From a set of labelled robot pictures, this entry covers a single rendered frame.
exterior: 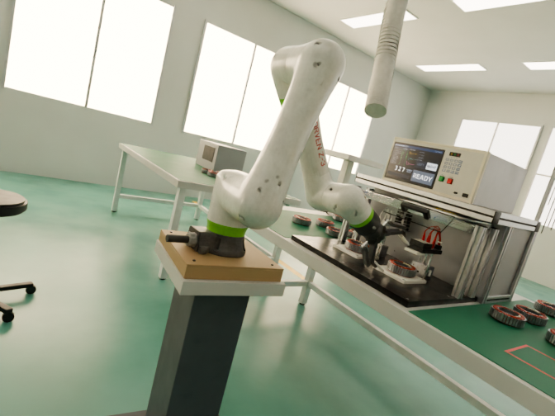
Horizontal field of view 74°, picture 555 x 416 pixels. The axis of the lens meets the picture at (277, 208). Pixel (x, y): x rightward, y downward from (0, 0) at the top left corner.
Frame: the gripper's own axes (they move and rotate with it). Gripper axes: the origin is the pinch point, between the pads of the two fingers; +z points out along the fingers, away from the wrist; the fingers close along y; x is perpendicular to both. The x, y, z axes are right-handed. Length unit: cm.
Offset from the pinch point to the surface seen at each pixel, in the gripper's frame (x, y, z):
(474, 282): 14.9, -14.8, 27.3
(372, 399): -8, 55, 82
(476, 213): 7.9, -32.3, 7.3
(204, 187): -152, 45, -3
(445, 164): -14.1, -42.7, 1.7
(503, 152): -367, -363, 496
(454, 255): -0.3, -20.2, 29.7
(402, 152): -36, -40, 0
